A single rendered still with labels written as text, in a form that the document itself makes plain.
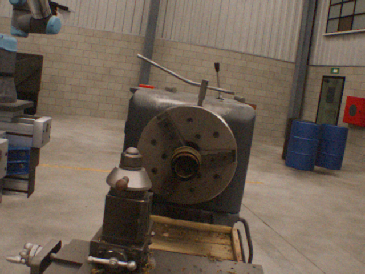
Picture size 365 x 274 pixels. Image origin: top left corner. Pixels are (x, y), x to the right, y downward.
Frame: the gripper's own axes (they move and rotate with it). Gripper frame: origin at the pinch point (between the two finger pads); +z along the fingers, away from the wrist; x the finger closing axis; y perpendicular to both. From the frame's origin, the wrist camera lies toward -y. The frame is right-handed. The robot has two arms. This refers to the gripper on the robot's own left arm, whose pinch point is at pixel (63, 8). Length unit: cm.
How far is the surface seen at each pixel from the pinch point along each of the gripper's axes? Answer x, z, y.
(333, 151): 237, 663, 89
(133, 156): 90, -105, 29
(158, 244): 92, -73, 58
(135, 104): 63, -36, 30
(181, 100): 77, -30, 24
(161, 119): 77, -49, 30
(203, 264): 106, -95, 47
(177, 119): 82, -48, 28
